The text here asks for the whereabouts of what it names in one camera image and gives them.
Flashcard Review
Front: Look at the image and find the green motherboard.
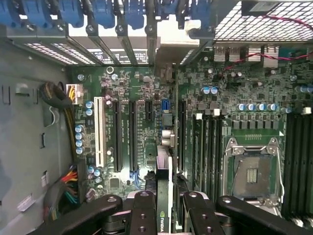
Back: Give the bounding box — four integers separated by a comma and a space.
67, 46, 313, 235

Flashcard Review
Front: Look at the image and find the thin red wire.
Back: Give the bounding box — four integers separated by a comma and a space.
214, 14, 313, 75

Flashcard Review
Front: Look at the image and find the sleeved yellow power wire bundle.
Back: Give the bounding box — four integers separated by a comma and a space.
40, 82, 84, 161

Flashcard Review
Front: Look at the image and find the short black expansion slot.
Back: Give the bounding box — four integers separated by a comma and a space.
145, 99, 154, 121

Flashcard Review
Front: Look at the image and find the long black expansion slot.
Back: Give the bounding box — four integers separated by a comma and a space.
179, 99, 187, 172
112, 99, 123, 172
128, 99, 138, 172

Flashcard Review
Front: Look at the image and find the open black PC case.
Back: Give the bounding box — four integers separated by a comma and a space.
0, 0, 313, 235

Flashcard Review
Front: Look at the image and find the CPU socket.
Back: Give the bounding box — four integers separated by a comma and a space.
223, 136, 286, 209

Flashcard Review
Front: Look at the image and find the white PCI slot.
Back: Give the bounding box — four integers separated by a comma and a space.
93, 96, 108, 167

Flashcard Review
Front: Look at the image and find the multicolour power wire bundle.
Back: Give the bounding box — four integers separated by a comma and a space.
45, 158, 88, 222

